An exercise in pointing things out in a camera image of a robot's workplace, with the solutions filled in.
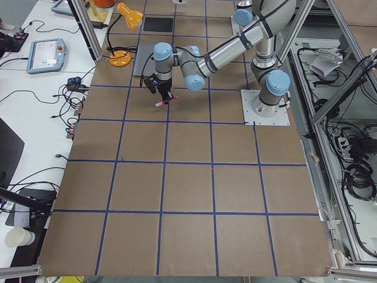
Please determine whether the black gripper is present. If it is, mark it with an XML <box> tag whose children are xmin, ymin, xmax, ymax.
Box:
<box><xmin>158</xmin><ymin>79</ymin><xmax>174</xmax><ymax>104</ymax></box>

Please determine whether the pink marker pen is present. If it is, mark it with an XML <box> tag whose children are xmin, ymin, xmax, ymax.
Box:
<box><xmin>155</xmin><ymin>96</ymin><xmax>178</xmax><ymax>107</ymax></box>

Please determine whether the white computer mouse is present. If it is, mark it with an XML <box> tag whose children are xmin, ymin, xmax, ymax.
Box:
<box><xmin>173</xmin><ymin>0</ymin><xmax>188</xmax><ymax>4</ymax></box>

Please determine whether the black mousepad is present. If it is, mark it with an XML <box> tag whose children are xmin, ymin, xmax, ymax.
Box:
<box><xmin>143</xmin><ymin>17</ymin><xmax>173</xmax><ymax>32</ymax></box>

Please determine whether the grey closed laptop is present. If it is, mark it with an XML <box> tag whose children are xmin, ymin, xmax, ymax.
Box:
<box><xmin>133</xmin><ymin>43</ymin><xmax>155</xmax><ymax>77</ymax></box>

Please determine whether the orange desk lamp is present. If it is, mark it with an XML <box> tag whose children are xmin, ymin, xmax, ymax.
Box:
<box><xmin>106</xmin><ymin>2</ymin><xmax>144</xmax><ymax>67</ymax></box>

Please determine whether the black power adapter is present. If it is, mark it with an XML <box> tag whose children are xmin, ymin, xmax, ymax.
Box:
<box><xmin>91</xmin><ymin>21</ymin><xmax>108</xmax><ymax>29</ymax></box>

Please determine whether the wooden stand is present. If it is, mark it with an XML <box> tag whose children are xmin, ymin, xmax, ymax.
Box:
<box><xmin>88</xmin><ymin>0</ymin><xmax>108</xmax><ymax>24</ymax></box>

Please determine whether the orange cylinder container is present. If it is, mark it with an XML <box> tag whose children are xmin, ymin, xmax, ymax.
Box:
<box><xmin>94</xmin><ymin>0</ymin><xmax>115</xmax><ymax>8</ymax></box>

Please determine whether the blue teach pendant near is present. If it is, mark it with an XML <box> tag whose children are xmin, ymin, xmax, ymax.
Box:
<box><xmin>26</xmin><ymin>38</ymin><xmax>66</xmax><ymax>74</ymax></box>

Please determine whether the blue teach pendant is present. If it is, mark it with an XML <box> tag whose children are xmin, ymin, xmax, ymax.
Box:
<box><xmin>51</xmin><ymin>0</ymin><xmax>73</xmax><ymax>16</ymax></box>
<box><xmin>26</xmin><ymin>38</ymin><xmax>66</xmax><ymax>74</ymax></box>

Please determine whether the blue teach pendant far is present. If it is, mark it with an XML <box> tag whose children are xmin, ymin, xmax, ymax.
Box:
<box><xmin>51</xmin><ymin>0</ymin><xmax>73</xmax><ymax>16</ymax></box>

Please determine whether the black monitor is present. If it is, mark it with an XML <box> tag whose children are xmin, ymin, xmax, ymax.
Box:
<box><xmin>0</xmin><ymin>119</ymin><xmax>25</xmax><ymax>188</ymax></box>

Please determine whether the white paper cup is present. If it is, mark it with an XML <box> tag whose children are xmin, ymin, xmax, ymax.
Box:
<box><xmin>5</xmin><ymin>227</ymin><xmax>35</xmax><ymax>248</ymax></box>

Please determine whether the aluminium frame post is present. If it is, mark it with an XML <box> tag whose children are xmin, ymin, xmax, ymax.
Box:
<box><xmin>68</xmin><ymin>0</ymin><xmax>103</xmax><ymax>62</ymax></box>

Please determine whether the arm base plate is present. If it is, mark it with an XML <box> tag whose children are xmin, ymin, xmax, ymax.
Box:
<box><xmin>240</xmin><ymin>90</ymin><xmax>290</xmax><ymax>126</ymax></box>
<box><xmin>230</xmin><ymin>16</ymin><xmax>243</xmax><ymax>35</ymax></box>

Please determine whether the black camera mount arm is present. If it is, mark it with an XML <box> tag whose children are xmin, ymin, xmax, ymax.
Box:
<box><xmin>1</xmin><ymin>187</ymin><xmax>52</xmax><ymax>213</ymax></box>

